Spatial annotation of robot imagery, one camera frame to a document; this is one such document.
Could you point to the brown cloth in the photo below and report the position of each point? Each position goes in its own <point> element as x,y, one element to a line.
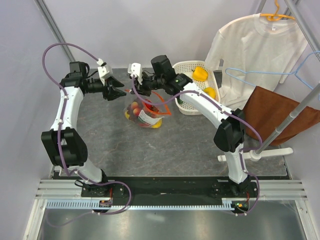
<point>265,110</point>

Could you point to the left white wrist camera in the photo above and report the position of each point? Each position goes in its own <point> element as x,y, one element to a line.
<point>104,71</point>

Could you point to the white slotted cable duct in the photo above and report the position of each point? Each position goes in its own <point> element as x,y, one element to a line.
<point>73,204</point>

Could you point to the aluminium frame post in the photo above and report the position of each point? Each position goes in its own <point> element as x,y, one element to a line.
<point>46,13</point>

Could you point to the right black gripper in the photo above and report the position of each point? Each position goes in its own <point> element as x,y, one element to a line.
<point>142,90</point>

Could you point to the white plastic basket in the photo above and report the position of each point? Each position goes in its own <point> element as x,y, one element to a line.
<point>187,68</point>

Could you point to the purple grape bunch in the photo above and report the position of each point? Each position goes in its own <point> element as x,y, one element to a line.
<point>132,108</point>

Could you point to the yellow bell pepper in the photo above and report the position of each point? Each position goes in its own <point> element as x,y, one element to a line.
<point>200,74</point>

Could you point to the red lychee bunch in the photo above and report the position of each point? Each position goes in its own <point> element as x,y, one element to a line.
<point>148,109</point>

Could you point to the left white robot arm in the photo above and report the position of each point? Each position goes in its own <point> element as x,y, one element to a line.
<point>62,142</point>

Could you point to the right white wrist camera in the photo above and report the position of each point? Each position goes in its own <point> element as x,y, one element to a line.
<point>135,70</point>

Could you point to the clear zip top bag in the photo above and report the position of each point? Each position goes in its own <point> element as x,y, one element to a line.
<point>154,98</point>

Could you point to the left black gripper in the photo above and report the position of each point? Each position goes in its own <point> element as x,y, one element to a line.
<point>113,93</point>

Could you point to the white t-shirt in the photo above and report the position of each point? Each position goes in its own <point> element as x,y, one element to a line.
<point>252,43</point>

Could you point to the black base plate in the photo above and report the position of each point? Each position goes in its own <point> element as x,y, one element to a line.
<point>170,190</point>

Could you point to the yellow banana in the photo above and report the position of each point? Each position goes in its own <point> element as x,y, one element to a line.
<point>211,92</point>

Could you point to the orange clothes hanger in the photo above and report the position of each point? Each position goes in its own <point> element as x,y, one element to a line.
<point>274,17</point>

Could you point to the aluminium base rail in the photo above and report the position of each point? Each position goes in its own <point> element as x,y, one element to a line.
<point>269,190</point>

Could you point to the green cucumber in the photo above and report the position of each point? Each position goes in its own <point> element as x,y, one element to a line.
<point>179,101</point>

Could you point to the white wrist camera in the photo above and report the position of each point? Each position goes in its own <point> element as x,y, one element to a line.
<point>104,71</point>
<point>135,70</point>

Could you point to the blue clothes hanger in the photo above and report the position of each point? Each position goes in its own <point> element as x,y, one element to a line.
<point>294,72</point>

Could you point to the grey clothes rack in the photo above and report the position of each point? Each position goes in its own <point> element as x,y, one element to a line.
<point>257,154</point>

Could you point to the yellow lemon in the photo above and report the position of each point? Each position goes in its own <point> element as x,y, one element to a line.
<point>144,120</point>

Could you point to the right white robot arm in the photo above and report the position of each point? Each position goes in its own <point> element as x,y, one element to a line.
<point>229,124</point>

